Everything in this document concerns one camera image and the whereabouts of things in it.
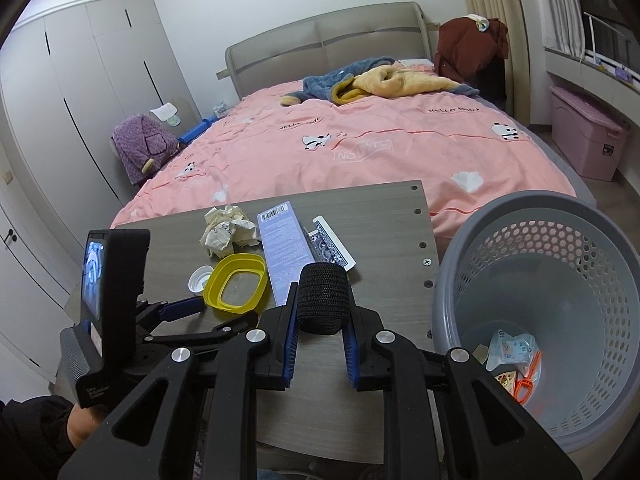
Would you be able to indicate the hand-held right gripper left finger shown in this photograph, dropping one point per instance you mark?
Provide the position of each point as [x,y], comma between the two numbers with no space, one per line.
[292,355]

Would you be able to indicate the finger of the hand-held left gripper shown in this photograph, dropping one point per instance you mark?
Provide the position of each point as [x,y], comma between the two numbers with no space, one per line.
[220,334]
[182,306]

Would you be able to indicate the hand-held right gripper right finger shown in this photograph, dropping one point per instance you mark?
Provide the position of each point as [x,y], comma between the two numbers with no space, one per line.
[350,355]

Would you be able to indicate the white bottle cap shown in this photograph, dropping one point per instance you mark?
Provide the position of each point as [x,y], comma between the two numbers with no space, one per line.
[200,280]

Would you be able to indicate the black tape roll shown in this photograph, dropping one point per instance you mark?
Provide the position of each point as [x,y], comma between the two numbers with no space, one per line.
[322,300]

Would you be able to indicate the white tissue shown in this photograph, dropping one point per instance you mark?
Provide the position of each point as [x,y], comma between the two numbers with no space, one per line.
[225,232]

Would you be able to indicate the blue patterned card box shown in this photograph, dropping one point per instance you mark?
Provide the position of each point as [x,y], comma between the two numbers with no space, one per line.
[327,250]

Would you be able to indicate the pale purple carton box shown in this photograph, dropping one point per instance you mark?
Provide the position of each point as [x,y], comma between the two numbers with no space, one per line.
[282,245]

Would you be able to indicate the red printed snack wrapper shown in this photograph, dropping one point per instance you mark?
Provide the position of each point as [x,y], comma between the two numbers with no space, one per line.
[505,382]

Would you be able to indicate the white plastic packet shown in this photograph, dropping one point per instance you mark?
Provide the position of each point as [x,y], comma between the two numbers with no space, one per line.
[510,352]

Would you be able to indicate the orange plastic clip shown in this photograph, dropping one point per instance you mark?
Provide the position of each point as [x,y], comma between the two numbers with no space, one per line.
[525,390]

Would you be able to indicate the grey perforated plastic basket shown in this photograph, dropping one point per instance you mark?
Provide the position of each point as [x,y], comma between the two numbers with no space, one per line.
[550,280]

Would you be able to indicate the person's left forearm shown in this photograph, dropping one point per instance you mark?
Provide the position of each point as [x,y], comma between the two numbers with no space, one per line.
[30,440]

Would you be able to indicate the person's left hand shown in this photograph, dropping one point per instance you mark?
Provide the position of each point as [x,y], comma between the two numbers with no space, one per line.
[85,422]

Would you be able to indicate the purple fleece garment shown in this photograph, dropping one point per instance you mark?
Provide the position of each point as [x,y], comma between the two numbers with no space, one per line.
[140,145]

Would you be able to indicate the blue plastic roller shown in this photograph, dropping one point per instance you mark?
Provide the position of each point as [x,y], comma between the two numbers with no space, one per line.
[195,130]

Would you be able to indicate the small patterned packet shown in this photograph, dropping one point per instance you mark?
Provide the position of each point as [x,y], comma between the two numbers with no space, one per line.
[221,109]

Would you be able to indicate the pink printed duvet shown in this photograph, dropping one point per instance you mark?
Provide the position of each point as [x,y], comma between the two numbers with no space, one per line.
[350,150]

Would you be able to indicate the white wardrobe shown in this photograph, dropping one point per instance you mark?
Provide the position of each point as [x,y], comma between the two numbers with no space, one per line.
[75,70]

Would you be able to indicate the blue yellow fleece robe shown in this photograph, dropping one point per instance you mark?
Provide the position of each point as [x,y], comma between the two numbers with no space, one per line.
[325,80]

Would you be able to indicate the white flat box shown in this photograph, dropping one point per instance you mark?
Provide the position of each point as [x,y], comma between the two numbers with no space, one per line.
[416,62]

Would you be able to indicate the grey upholstered headboard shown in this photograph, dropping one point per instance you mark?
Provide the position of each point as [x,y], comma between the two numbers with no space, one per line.
[325,40]

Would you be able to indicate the pink storage box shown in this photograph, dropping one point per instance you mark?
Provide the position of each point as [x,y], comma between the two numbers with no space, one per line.
[585,130]

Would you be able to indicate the brown coat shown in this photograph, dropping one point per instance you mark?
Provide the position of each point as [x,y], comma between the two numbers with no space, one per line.
[465,50]

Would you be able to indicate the small white cloth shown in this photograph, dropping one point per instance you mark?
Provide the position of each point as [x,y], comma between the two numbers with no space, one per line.
[479,21]

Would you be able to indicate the white window ledge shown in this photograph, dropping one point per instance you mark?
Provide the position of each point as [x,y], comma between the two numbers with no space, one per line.
[575,70]

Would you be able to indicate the small purple device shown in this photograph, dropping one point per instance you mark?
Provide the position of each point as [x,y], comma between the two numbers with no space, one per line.
[626,73]

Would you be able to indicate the white desk lamp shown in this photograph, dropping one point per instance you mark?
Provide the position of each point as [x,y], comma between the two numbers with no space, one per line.
[590,35]

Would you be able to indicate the white sheer curtain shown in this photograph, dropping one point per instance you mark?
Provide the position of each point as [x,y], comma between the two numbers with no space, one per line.
[560,10]

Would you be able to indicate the white wall switch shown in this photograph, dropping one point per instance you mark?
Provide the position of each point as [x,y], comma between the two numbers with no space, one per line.
[7,177]

